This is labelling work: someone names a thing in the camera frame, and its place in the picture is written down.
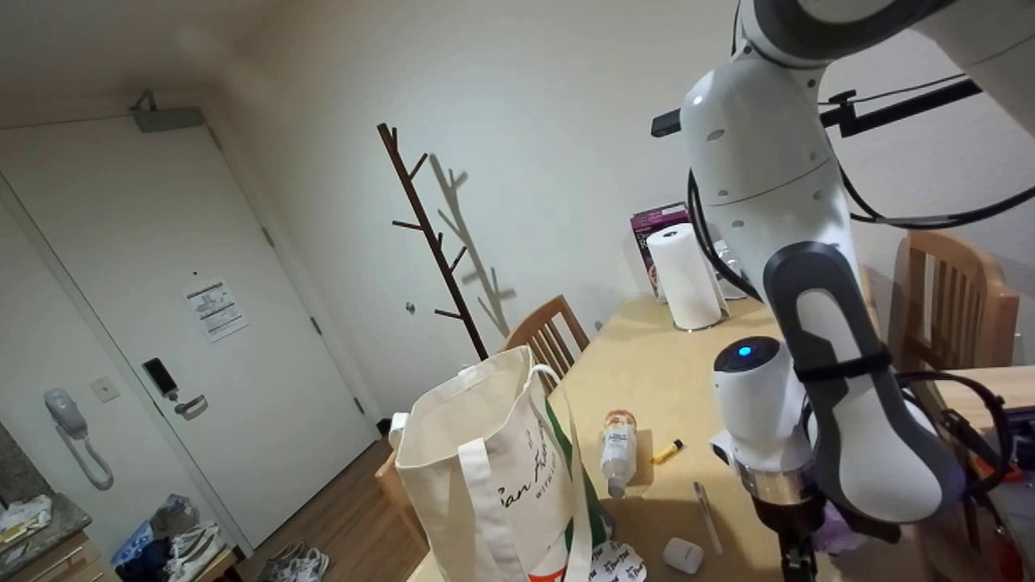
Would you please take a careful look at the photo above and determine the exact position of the wooden chair far end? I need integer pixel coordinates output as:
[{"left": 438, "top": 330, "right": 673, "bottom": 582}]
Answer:
[{"left": 507, "top": 295, "right": 589, "bottom": 374}]

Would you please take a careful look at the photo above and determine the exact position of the paper notice on door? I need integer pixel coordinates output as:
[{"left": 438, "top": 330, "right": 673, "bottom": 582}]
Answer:
[{"left": 187, "top": 278, "right": 247, "bottom": 339}]

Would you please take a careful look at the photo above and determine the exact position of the wooden coat rack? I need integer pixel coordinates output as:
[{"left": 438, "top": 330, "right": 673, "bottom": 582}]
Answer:
[{"left": 375, "top": 123, "right": 511, "bottom": 359}]

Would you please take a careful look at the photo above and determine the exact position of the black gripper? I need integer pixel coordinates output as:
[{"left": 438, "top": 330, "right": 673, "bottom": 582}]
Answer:
[{"left": 745, "top": 473, "right": 824, "bottom": 582}]

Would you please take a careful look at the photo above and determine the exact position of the white wall intercom phone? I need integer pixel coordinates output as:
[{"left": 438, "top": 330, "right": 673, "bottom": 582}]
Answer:
[{"left": 47, "top": 387, "right": 113, "bottom": 490}]

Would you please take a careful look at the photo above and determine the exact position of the grey door closer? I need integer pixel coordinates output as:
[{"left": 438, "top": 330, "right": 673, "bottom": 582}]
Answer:
[{"left": 130, "top": 91, "right": 205, "bottom": 132}]

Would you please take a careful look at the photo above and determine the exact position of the wooden chair at right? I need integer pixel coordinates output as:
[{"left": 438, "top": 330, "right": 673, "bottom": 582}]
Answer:
[{"left": 891, "top": 230, "right": 1019, "bottom": 370}]

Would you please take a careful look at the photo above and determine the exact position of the clear thin pen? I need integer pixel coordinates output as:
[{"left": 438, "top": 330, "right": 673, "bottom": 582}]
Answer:
[{"left": 692, "top": 483, "right": 726, "bottom": 556}]

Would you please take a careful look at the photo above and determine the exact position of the yellow and black marker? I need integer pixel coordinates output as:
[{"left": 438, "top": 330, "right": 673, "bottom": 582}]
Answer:
[{"left": 652, "top": 440, "right": 684, "bottom": 465}]

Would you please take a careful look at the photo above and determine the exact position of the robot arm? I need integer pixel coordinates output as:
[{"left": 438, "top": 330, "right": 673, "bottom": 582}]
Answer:
[{"left": 655, "top": 0, "right": 1035, "bottom": 551}]

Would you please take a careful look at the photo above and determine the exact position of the cream and green tote bag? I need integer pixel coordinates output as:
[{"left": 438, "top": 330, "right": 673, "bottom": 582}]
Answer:
[{"left": 394, "top": 347, "right": 592, "bottom": 582}]

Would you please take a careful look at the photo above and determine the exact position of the paper towel roll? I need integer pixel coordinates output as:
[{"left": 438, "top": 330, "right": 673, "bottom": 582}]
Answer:
[{"left": 646, "top": 222, "right": 721, "bottom": 333}]

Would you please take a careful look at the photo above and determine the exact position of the white entrance door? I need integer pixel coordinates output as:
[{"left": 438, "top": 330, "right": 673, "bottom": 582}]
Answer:
[{"left": 0, "top": 115, "right": 373, "bottom": 546}]

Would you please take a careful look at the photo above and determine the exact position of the black door lock handle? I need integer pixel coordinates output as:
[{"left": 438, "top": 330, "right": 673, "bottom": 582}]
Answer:
[{"left": 143, "top": 359, "right": 209, "bottom": 420}]

